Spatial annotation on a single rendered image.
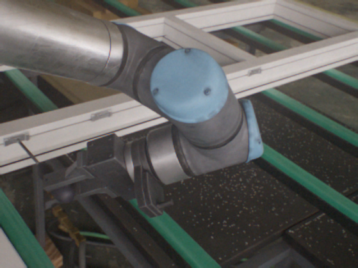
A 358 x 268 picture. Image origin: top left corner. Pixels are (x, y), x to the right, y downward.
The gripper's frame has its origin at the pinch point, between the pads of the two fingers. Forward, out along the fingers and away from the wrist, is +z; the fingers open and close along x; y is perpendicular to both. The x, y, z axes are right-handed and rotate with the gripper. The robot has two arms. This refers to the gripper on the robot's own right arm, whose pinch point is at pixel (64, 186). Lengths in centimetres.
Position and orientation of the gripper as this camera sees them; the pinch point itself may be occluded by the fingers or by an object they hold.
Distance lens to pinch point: 82.3
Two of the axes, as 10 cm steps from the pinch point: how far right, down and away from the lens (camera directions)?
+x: -3.9, -5.1, -7.7
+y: -0.9, -8.1, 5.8
